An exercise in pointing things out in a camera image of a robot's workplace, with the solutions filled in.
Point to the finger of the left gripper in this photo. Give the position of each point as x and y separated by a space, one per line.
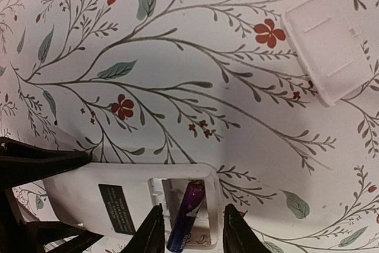
18 235
22 163

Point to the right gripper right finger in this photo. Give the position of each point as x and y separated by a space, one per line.
238 237

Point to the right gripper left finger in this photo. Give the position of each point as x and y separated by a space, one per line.
150 236

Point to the white remote control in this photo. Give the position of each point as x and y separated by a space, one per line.
114 199

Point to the purple battery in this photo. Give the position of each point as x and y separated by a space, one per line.
187 213

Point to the white battery cover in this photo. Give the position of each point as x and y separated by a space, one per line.
327 37

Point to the floral patterned table mat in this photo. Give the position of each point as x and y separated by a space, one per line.
204 82

